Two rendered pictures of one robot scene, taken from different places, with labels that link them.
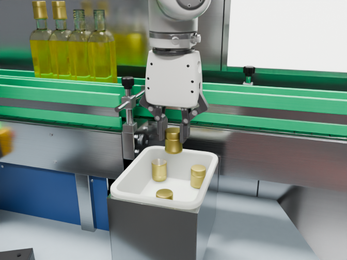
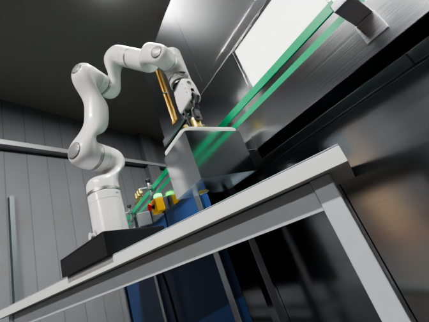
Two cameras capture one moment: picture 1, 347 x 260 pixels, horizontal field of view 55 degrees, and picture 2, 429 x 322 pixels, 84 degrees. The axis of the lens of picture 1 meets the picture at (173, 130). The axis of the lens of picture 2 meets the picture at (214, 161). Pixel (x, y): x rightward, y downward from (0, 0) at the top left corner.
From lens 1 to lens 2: 0.80 m
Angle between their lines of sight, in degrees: 52
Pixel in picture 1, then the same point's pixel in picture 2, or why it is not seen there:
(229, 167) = (258, 138)
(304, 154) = (285, 94)
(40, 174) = (185, 206)
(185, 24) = (174, 69)
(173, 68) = (179, 89)
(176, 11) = (155, 61)
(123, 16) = (216, 119)
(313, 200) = (377, 146)
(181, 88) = (184, 94)
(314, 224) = (399, 168)
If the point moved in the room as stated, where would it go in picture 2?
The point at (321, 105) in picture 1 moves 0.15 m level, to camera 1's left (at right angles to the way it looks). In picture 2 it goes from (278, 62) to (242, 91)
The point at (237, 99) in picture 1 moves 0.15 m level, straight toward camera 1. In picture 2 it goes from (245, 100) to (216, 94)
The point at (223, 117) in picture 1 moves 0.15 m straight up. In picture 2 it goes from (245, 114) to (230, 84)
